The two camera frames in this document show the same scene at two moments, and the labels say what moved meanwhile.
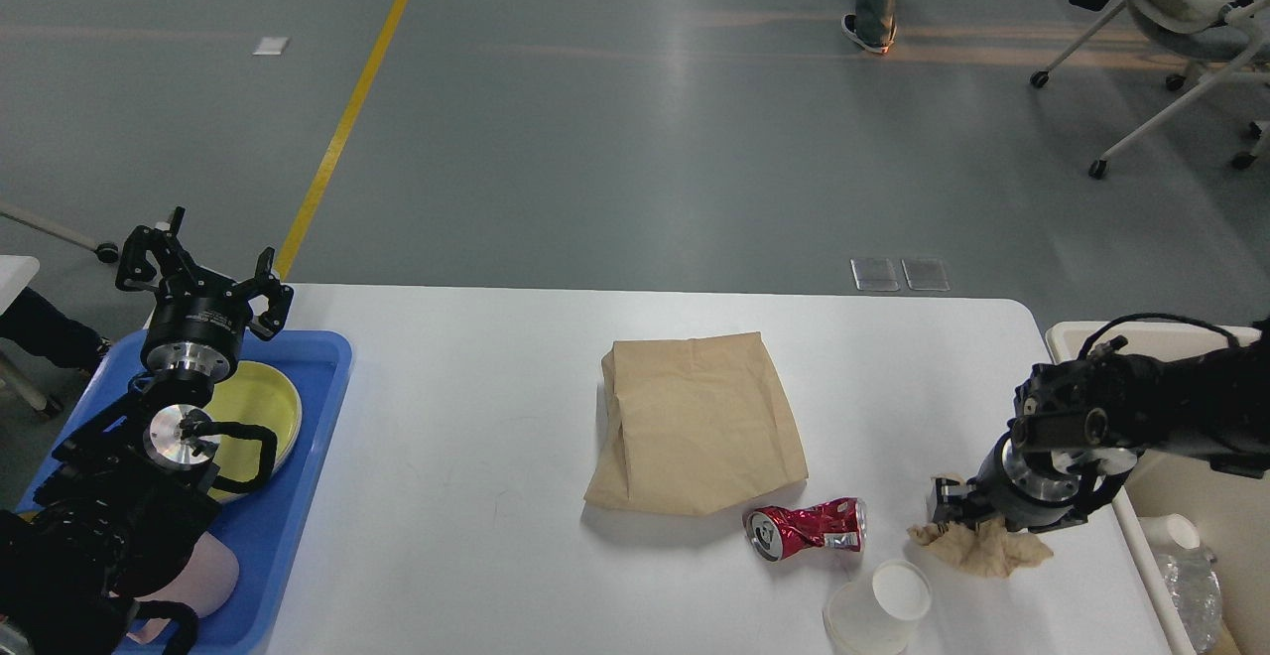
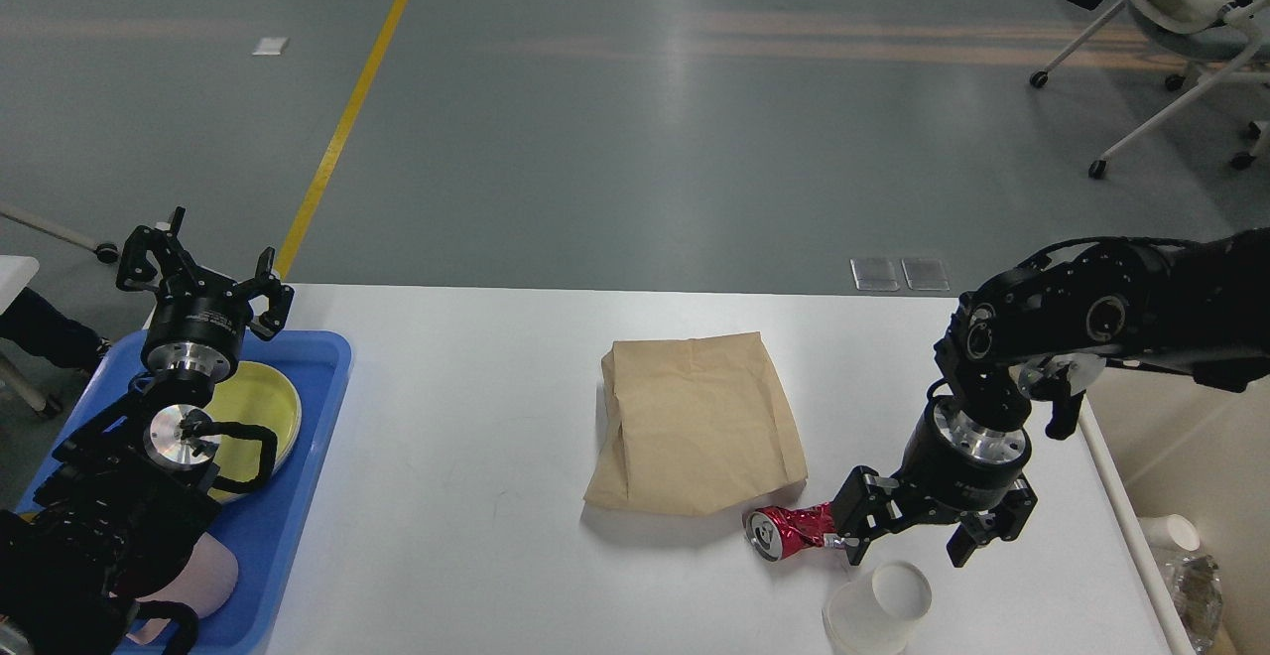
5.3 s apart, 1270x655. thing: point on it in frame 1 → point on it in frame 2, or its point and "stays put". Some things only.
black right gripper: x=1041 y=473 → x=951 y=466
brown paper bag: x=694 y=426 stays put
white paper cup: x=874 y=616 stays put
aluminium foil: x=1195 y=591 stays put
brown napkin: x=989 y=550 → x=1200 y=595
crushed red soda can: x=776 y=534 stays put
